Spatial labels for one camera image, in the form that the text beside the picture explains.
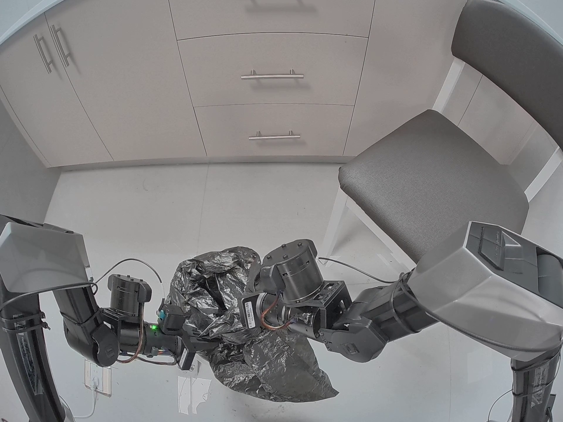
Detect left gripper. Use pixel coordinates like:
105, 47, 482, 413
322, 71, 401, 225
141, 331, 200, 372

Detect grey padded white-legged chair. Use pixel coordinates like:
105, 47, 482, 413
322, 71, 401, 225
318, 0, 563, 265

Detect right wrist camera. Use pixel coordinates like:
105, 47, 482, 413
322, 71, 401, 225
248, 255, 275, 295

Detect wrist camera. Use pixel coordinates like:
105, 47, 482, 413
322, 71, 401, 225
157, 304, 187, 336
248, 255, 275, 295

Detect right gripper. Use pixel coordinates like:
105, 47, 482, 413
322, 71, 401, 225
240, 292, 311, 337

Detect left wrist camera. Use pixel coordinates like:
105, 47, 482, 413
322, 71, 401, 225
157, 304, 187, 336

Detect beige cabinet with drawers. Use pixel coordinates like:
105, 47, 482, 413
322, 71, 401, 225
0, 0, 563, 169

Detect white power cable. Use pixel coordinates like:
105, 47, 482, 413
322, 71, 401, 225
69, 376, 101, 420

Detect black cable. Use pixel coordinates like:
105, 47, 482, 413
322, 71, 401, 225
90, 258, 164, 289
318, 257, 406, 282

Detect black plastic bag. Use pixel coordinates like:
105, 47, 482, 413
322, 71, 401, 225
166, 246, 339, 403

